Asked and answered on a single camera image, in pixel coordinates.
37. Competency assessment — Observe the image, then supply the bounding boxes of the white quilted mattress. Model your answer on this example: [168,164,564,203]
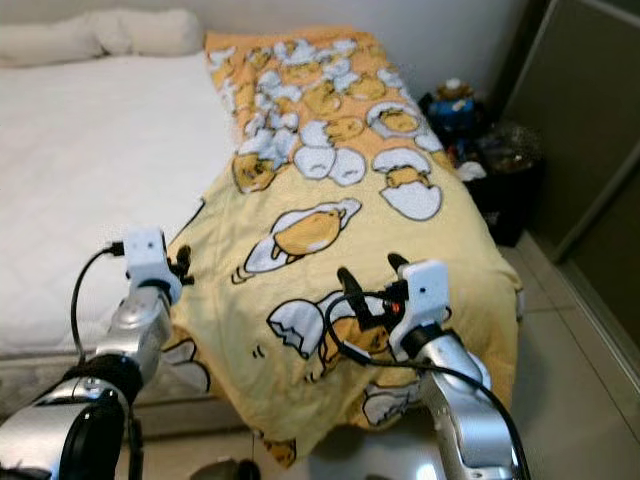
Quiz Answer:
[0,55,243,413]

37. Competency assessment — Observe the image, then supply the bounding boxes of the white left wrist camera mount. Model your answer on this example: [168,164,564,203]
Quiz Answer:
[124,227,182,292]

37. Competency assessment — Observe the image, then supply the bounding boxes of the orange cartoon print blanket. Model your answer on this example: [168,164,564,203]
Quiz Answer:
[168,27,528,469]

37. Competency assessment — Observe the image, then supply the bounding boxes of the beige bolster pillow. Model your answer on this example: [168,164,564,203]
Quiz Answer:
[0,22,108,70]
[95,10,204,59]

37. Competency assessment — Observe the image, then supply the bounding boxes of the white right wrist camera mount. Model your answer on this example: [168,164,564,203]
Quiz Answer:
[389,259,452,338]

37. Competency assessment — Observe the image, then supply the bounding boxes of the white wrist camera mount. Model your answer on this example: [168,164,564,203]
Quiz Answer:
[389,259,452,338]
[124,227,182,292]

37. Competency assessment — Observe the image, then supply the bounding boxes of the dark grey wardrobe door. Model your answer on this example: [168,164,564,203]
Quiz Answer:
[498,0,640,263]

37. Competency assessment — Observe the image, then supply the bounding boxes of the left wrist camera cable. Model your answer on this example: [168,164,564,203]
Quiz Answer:
[71,241,132,368]

